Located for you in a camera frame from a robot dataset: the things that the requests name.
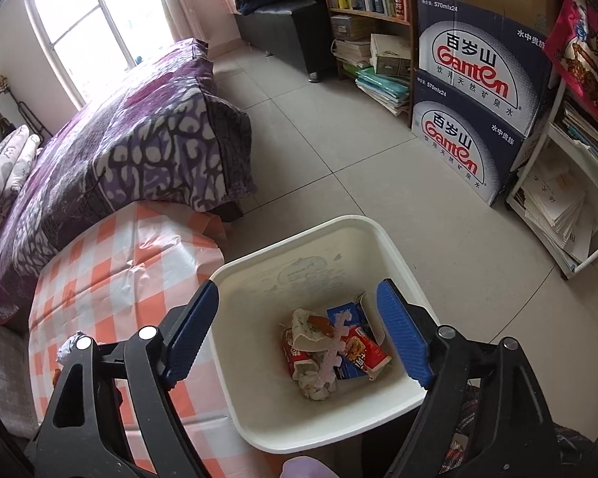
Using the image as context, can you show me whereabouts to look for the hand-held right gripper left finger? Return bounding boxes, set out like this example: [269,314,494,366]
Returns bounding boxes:
[24,280,219,478]

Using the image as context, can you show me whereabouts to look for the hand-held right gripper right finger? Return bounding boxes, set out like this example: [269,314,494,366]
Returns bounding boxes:
[376,279,561,478]

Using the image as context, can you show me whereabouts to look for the white notched foam strip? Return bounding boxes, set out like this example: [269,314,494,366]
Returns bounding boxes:
[310,309,360,395]

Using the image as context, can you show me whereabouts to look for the printed paper cup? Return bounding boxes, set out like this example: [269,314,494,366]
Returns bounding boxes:
[290,308,340,354]

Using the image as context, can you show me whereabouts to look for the white plastic waste bin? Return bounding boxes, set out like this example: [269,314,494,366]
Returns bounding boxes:
[207,215,442,454]

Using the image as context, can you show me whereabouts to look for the person's right hand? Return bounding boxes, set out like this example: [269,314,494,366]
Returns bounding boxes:
[281,458,342,478]

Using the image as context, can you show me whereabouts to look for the red snack packet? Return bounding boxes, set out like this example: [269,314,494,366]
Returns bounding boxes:
[280,327,392,382]

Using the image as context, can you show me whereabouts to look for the blue carton box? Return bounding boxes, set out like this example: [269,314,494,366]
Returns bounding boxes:
[326,291,387,380]

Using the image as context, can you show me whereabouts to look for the crumpled printed paper wrapper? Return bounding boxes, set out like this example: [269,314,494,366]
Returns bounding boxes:
[298,366,338,402]

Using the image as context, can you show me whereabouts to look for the orange checked tablecloth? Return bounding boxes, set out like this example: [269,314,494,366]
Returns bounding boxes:
[27,202,285,478]

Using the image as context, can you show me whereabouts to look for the crumpled white paper ball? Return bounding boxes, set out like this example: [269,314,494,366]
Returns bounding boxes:
[56,333,88,365]

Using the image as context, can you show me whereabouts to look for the plaid cloth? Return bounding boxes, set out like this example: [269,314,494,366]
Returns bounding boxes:
[441,383,594,478]

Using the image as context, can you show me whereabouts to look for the blue water carton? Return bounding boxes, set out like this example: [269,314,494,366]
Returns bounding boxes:
[416,0,554,137]
[411,70,544,207]

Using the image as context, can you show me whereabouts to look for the grey checked cushion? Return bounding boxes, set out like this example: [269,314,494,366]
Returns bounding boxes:
[0,319,38,439]

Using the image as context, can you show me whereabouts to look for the bed with purple blanket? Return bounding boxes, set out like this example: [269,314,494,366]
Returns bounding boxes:
[0,37,257,332]

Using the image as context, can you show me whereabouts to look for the stack of loose papers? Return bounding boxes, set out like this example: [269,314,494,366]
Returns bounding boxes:
[521,159,598,270]

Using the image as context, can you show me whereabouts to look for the white metal rack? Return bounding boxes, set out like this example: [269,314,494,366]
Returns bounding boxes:
[506,74,598,280]

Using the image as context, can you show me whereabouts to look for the stack of teal books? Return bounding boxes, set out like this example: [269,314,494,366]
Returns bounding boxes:
[354,67,412,118]

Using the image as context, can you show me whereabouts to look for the folded floral pillows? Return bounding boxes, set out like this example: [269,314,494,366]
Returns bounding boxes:
[0,124,43,230]

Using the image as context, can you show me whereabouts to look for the stack of white booklets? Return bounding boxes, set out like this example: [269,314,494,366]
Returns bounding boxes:
[331,37,372,80]

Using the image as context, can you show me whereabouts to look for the black metal coat rack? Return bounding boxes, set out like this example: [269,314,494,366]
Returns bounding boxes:
[0,74,53,145]

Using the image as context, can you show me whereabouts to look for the grey storage box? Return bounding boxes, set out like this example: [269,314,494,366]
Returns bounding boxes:
[331,15,370,43]

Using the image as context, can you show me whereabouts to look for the black storage bench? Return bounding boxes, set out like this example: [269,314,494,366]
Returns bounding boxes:
[234,0,337,83]

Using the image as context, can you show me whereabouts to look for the wooden bookshelf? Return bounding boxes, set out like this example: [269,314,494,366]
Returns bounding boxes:
[316,0,414,110]

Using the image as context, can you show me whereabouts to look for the window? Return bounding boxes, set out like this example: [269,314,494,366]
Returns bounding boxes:
[25,0,180,110]

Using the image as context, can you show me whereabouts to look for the pink printed cloth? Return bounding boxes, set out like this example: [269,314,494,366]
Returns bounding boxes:
[545,0,598,140]

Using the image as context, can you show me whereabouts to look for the pink curtain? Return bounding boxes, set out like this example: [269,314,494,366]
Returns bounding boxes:
[154,0,203,45]

